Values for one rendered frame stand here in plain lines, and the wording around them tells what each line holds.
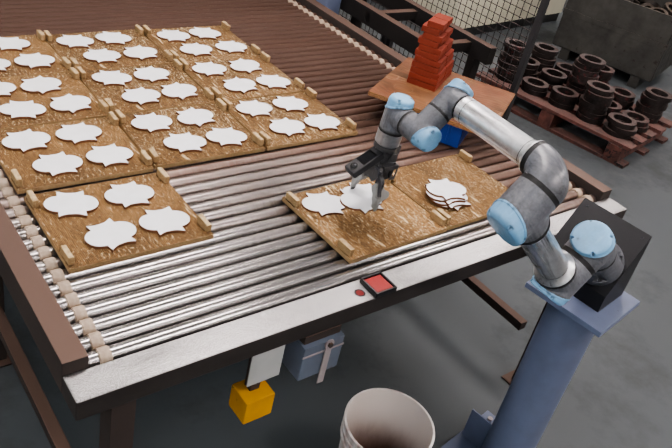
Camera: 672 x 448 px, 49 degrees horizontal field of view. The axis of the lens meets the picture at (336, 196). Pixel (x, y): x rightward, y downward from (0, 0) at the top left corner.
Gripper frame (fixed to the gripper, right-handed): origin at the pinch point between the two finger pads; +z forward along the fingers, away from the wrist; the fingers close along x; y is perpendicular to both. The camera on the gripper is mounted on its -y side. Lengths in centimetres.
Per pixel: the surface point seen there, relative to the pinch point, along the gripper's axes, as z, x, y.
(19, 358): 82, 47, -82
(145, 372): 13, -27, -83
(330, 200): 7.5, 10.7, -1.5
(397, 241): 6.7, -14.4, 5.5
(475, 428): 88, -44, 57
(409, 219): 6.4, -6.9, 17.6
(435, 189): 2.4, -0.1, 34.8
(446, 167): 5, 13, 55
